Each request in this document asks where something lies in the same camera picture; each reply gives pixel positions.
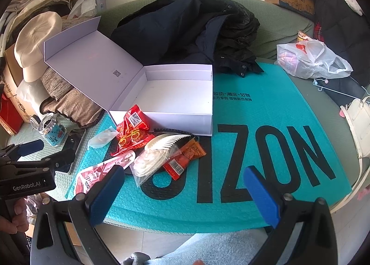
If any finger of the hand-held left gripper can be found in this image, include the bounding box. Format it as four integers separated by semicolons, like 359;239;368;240
16;146;77;174
0;139;44;164

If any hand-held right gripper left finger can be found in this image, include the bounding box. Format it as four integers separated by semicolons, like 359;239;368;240
30;164;125;265

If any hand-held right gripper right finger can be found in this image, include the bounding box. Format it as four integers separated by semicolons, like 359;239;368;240
243;166;343;265

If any pink packet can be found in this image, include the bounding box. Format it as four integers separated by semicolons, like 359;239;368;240
74;151;136;194

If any small clear packet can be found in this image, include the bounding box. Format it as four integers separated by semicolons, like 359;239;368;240
87;126;119;148

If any clear bag with white headband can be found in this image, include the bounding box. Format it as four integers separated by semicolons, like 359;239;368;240
130;149;171;186

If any large red snack packet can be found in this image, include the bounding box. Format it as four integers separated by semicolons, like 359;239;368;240
111;105;155;157

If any white hair comb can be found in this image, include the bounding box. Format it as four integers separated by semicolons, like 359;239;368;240
145;133;191;153

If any orange snack packet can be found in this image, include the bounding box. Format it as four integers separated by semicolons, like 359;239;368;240
163;141;207;180

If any white cardboard box with lid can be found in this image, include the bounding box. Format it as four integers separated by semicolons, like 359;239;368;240
43;16;214;136

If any person's left hand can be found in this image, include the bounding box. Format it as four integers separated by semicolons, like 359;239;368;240
0;198;28;235

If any black smartphone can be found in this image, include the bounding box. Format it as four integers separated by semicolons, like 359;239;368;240
53;128;87;174

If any clear jar with blue label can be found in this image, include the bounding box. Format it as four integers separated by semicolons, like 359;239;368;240
30;114;68;148

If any red bag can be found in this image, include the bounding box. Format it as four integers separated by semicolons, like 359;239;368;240
0;93;24;135

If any white hat stand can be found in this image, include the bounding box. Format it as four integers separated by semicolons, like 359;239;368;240
16;80;49;115

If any light blue fleece garment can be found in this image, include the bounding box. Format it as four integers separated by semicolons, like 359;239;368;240
121;232;272;265

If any teal printed mat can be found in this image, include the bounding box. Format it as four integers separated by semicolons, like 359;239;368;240
65;62;353;226

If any beige cap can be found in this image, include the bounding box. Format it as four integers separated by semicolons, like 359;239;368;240
14;11;62;83

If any white handbag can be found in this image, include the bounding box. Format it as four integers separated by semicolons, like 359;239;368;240
339;96;370;160

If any white translucent plastic bag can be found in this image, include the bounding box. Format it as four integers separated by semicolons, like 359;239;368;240
276;40;354;80

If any white shopping bag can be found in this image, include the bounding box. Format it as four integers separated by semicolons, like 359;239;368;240
69;0;97;20

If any black jacket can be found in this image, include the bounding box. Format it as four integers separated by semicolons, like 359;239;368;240
199;0;265;76

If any navy blue jacket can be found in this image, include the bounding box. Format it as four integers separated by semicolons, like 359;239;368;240
110;0;232;66

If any red plaid cloth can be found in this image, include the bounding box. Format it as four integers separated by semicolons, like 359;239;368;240
314;21;326;43

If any green sofa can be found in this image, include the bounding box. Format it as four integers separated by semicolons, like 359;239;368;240
6;0;370;213

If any black coat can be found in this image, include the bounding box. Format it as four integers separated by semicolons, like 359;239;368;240
314;0;370;92

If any white wire hanger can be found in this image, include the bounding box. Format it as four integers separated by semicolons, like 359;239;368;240
313;77;370;100

